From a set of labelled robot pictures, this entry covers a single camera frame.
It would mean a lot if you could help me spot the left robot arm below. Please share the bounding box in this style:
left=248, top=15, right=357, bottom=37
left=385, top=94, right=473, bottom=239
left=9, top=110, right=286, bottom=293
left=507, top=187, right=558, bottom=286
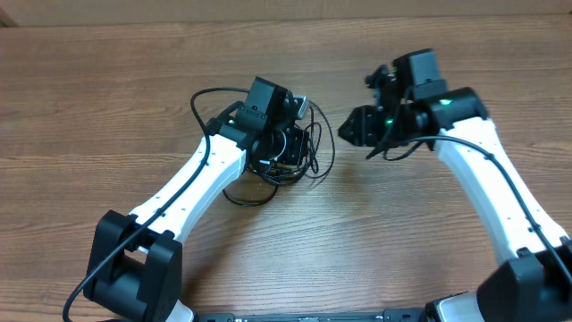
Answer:
left=75, top=77, right=310, bottom=321

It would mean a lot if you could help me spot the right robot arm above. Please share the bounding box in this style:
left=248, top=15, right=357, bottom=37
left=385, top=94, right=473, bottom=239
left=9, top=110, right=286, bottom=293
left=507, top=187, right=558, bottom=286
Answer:
left=339, top=48, right=571, bottom=321

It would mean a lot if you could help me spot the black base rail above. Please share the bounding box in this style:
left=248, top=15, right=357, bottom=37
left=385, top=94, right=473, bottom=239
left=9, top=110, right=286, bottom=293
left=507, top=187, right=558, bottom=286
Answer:
left=178, top=292, right=484, bottom=322

